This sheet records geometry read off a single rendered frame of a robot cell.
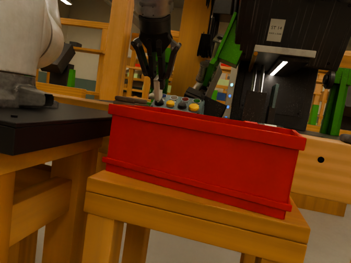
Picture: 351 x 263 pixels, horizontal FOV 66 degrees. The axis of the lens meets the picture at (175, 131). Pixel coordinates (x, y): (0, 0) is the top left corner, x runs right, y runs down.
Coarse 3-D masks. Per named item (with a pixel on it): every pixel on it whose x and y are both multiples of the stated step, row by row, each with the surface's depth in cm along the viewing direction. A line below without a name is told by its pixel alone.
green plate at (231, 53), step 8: (232, 16) 92; (232, 24) 93; (232, 32) 94; (224, 40) 94; (232, 40) 94; (224, 48) 95; (232, 48) 94; (216, 56) 95; (224, 56) 95; (232, 56) 95; (216, 64) 99; (232, 64) 97
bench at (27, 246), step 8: (96, 168) 150; (104, 168) 149; (24, 240) 94; (32, 240) 98; (16, 248) 92; (24, 248) 95; (32, 248) 99; (8, 256) 93; (16, 256) 93; (24, 256) 95; (32, 256) 100
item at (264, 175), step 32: (128, 128) 46; (160, 128) 44; (192, 128) 41; (224, 128) 40; (256, 128) 58; (128, 160) 46; (160, 160) 44; (192, 160) 42; (224, 160) 40; (256, 160) 39; (288, 160) 37; (192, 192) 42; (224, 192) 40; (256, 192) 39; (288, 192) 37
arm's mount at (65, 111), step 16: (0, 112) 37; (16, 112) 40; (32, 112) 43; (48, 112) 46; (64, 112) 50; (80, 112) 54; (96, 112) 60; (0, 128) 31; (16, 128) 31; (32, 128) 34; (48, 128) 37; (64, 128) 40; (80, 128) 44; (96, 128) 50; (0, 144) 32; (16, 144) 32; (32, 144) 34; (48, 144) 37; (64, 144) 41
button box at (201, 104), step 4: (168, 96) 82; (164, 100) 80; (168, 100) 80; (172, 100) 80; (176, 100) 80; (180, 100) 80; (188, 100) 80; (192, 100) 80; (200, 100) 80; (152, 104) 79; (164, 104) 79; (176, 104) 79; (188, 104) 79; (200, 104) 79; (168, 108) 77; (172, 108) 77; (176, 108) 77; (184, 108) 77; (188, 108) 77; (200, 108) 77; (192, 112) 76; (196, 112) 76; (200, 112) 76
